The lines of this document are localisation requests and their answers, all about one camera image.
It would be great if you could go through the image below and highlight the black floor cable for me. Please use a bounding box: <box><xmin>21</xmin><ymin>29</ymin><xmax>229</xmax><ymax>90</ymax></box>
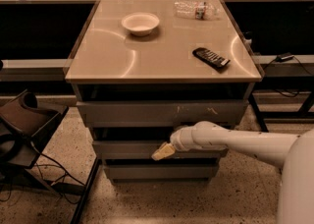
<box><xmin>0</xmin><ymin>140</ymin><xmax>86</xmax><ymax>206</ymax></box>

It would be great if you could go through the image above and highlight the grey top drawer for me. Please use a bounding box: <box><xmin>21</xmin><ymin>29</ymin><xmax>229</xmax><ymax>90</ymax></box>
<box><xmin>77</xmin><ymin>100</ymin><xmax>248</xmax><ymax>128</ymax></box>

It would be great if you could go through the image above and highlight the white bowl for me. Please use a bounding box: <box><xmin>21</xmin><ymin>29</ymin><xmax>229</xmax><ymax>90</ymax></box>
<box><xmin>121</xmin><ymin>12</ymin><xmax>160</xmax><ymax>36</ymax></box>

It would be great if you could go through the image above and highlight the black power adapter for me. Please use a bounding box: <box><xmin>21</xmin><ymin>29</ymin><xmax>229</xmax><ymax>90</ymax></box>
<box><xmin>275</xmin><ymin>52</ymin><xmax>293</xmax><ymax>62</ymax></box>

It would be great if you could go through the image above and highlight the grey drawer cabinet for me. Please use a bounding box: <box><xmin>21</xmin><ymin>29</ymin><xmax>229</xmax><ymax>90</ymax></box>
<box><xmin>64</xmin><ymin>0</ymin><xmax>263</xmax><ymax>184</ymax></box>

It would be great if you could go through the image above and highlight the grey bottom drawer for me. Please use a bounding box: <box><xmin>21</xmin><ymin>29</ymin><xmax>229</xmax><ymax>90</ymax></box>
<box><xmin>104</xmin><ymin>158</ymin><xmax>219</xmax><ymax>181</ymax></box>

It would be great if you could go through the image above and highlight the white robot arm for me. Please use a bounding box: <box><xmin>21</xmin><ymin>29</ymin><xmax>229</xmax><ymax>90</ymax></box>
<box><xmin>152</xmin><ymin>121</ymin><xmax>314</xmax><ymax>224</ymax></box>

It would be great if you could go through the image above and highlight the black snack bar packet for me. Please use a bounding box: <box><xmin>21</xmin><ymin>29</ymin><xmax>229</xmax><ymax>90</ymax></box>
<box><xmin>192</xmin><ymin>47</ymin><xmax>230</xmax><ymax>70</ymax></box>

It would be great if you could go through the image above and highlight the black table leg with caster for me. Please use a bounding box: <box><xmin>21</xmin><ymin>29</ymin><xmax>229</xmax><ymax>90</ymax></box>
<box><xmin>248</xmin><ymin>93</ymin><xmax>269</xmax><ymax>132</ymax></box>

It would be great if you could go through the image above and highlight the grey drawer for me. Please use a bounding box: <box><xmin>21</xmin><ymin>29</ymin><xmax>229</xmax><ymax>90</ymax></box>
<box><xmin>77</xmin><ymin>100</ymin><xmax>248</xmax><ymax>128</ymax></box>
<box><xmin>104</xmin><ymin>158</ymin><xmax>219</xmax><ymax>181</ymax></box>
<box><xmin>92</xmin><ymin>140</ymin><xmax>228</xmax><ymax>159</ymax></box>

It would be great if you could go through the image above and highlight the clear plastic water bottle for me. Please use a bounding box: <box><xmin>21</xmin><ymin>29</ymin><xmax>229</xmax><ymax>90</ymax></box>
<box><xmin>174</xmin><ymin>0</ymin><xmax>220</xmax><ymax>21</ymax></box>

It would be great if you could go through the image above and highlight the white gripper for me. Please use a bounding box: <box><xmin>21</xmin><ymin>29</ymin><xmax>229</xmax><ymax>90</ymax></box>
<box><xmin>151</xmin><ymin>126</ymin><xmax>197</xmax><ymax>161</ymax></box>

